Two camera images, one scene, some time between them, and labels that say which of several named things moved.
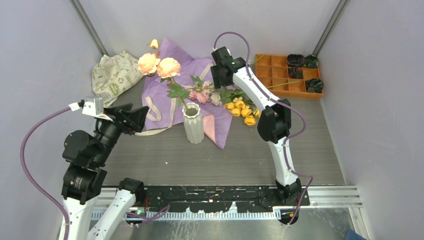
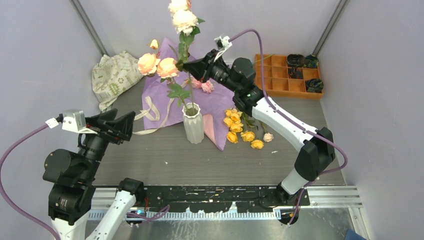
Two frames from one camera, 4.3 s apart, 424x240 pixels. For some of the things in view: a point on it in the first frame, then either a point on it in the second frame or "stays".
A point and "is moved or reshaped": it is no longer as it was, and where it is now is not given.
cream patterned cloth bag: x=111 y=75 stays
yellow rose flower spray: x=238 y=104 is moved or reshaped
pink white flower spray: x=205 y=93 → x=182 y=19
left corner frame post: x=89 y=25 stays
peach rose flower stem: x=165 y=68 stays
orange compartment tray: x=281 y=80 stays
